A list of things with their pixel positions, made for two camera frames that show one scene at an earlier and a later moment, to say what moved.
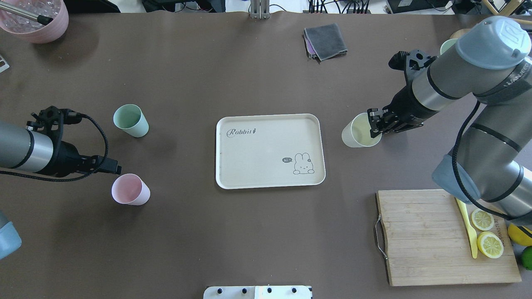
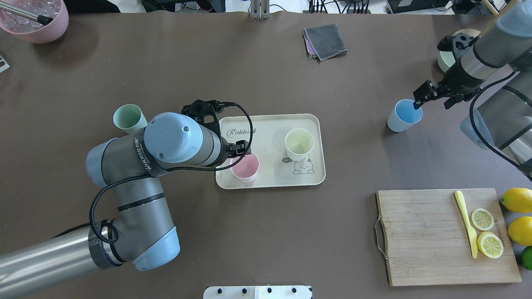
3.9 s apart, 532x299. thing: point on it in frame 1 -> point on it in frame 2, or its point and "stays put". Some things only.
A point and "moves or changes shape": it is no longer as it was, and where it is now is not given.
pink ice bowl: [29, 30] stays put
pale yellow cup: [357, 133] -> [299, 142]
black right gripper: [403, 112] -> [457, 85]
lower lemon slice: [490, 244] stays put
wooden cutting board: [428, 241] stays put
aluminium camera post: [259, 9] stays put
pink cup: [129, 189] moves or changes shape
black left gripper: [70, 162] -> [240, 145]
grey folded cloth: [327, 40] stays put
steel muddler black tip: [42, 20] stays put
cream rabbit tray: [268, 151] stays put
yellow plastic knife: [471, 233] stays put
